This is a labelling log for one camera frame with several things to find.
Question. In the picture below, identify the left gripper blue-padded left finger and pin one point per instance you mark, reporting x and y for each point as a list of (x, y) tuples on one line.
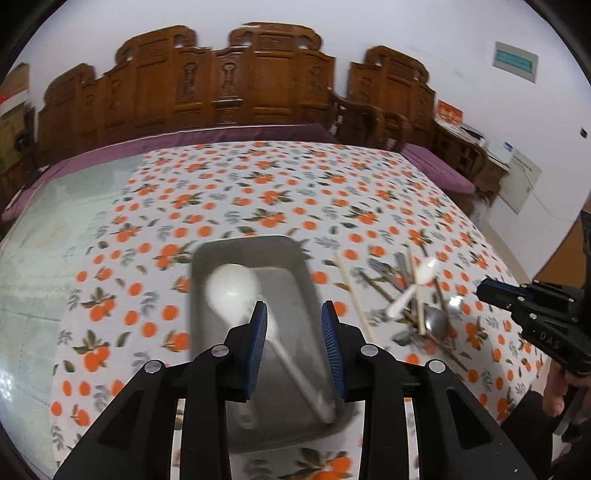
[(245, 343)]

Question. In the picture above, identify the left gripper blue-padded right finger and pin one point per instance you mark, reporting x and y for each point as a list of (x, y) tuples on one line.
[(344, 343)]

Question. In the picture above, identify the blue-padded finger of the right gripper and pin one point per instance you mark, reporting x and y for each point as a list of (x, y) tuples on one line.
[(499, 294)]

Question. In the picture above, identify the light bamboo chopstick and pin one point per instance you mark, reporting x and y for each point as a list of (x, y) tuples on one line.
[(422, 329), (357, 304)]

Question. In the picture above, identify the metal spoon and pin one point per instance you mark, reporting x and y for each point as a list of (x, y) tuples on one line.
[(455, 303), (437, 323)]

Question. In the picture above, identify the large white plastic spoon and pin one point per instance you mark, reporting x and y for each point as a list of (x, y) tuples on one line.
[(231, 292)]

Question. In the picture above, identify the small white plastic spoon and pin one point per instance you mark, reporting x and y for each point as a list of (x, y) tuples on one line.
[(424, 274)]

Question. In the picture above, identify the smiley-handle metal fork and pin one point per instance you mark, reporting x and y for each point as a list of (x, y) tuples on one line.
[(405, 273)]

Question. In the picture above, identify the person's right hand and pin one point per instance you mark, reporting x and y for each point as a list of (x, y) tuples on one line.
[(557, 384)]

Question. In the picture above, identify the grey metal tray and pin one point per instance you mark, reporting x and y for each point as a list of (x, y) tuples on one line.
[(294, 399)]

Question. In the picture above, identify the orange-print tablecloth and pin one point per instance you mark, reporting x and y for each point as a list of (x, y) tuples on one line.
[(133, 402)]

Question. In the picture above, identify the wooden side table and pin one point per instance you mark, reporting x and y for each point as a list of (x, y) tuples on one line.
[(466, 155)]

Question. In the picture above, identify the purple armchair cushion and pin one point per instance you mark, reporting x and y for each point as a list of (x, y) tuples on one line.
[(438, 171)]

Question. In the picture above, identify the white device on side table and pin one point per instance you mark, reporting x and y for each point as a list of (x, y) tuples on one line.
[(501, 151)]

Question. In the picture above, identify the red gift box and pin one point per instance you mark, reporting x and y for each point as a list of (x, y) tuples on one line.
[(449, 113)]

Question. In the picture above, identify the carved wooden armchair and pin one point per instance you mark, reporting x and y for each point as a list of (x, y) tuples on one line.
[(398, 85)]

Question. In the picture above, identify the grey electrical panel box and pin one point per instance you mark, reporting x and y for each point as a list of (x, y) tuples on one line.
[(519, 62)]

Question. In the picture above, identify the carved wooden sofa bench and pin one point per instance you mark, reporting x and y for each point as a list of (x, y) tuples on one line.
[(162, 82)]

